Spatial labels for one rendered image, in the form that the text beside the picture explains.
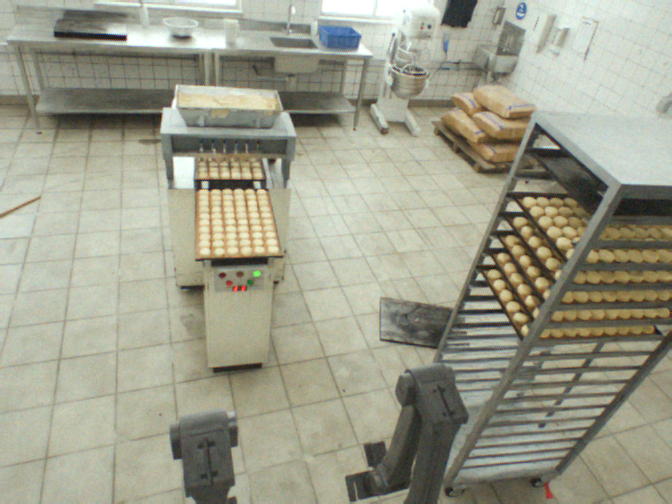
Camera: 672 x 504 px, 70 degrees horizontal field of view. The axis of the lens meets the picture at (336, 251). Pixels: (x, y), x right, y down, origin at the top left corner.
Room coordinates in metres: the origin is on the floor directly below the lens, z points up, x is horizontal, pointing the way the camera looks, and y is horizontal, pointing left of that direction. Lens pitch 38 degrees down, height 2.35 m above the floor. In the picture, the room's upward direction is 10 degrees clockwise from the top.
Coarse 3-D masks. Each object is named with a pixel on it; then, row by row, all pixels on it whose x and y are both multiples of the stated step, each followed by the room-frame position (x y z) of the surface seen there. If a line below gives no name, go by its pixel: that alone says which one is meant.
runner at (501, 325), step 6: (456, 324) 1.61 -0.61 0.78; (462, 324) 1.62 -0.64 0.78; (468, 324) 1.63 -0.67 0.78; (474, 324) 1.64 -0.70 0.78; (480, 324) 1.65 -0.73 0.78; (486, 324) 1.66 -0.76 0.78; (492, 324) 1.66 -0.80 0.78; (498, 324) 1.67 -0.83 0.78; (504, 324) 1.68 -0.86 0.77; (510, 324) 1.69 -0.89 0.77; (456, 330) 1.59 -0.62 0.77; (462, 330) 1.60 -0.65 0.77; (468, 330) 1.61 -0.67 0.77; (474, 330) 1.61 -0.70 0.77
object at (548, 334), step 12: (492, 276) 1.55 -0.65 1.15; (504, 288) 1.49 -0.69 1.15; (504, 300) 1.43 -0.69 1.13; (516, 300) 1.45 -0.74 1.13; (516, 312) 1.37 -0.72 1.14; (516, 324) 1.31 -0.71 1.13; (540, 336) 1.27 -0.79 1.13; (552, 336) 1.28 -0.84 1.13; (564, 336) 1.29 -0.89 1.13; (576, 336) 1.30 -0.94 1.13; (588, 336) 1.31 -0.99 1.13; (600, 336) 1.33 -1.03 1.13; (612, 336) 1.34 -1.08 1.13
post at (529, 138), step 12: (528, 132) 1.62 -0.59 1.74; (528, 144) 1.61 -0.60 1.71; (516, 156) 1.63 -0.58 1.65; (516, 168) 1.61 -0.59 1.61; (516, 180) 1.62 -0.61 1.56; (504, 192) 1.62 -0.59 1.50; (504, 204) 1.61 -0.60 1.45; (492, 216) 1.63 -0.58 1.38; (492, 228) 1.61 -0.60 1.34; (492, 240) 1.62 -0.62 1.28; (480, 252) 1.62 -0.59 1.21; (468, 276) 1.63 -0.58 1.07; (468, 288) 1.61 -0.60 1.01; (456, 312) 1.61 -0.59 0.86; (444, 336) 1.62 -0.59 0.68
